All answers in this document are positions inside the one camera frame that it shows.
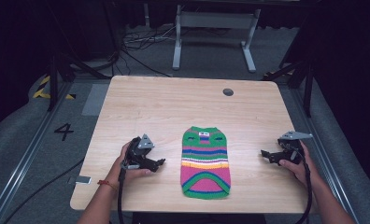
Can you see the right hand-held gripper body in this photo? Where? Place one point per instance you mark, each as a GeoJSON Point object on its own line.
{"type": "Point", "coordinates": [290, 146]}

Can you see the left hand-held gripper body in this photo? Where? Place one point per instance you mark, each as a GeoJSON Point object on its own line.
{"type": "Point", "coordinates": [141, 145]}

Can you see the striped knitted pet sweater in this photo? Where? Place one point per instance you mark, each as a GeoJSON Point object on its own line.
{"type": "Point", "coordinates": [205, 168]}

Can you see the person's right hand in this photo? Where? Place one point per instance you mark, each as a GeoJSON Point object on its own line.
{"type": "Point", "coordinates": [301, 169]}

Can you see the person's left hand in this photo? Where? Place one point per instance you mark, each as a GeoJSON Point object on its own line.
{"type": "Point", "coordinates": [120, 172]}

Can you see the black metal stand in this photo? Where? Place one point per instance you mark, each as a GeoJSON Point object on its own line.
{"type": "Point", "coordinates": [53, 84]}
{"type": "Point", "coordinates": [307, 84]}

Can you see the grey floor plate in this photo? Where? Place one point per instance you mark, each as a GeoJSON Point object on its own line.
{"type": "Point", "coordinates": [95, 99]}

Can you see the small silver metal plate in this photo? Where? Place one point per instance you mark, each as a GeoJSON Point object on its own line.
{"type": "Point", "coordinates": [83, 179]}

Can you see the grey round table grommet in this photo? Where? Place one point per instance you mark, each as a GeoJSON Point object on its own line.
{"type": "Point", "coordinates": [228, 92]}

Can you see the metal floor rail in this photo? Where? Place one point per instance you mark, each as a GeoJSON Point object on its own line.
{"type": "Point", "coordinates": [326, 152]}
{"type": "Point", "coordinates": [24, 161]}

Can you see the white metal desk frame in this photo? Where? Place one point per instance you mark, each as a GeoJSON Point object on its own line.
{"type": "Point", "coordinates": [216, 20]}

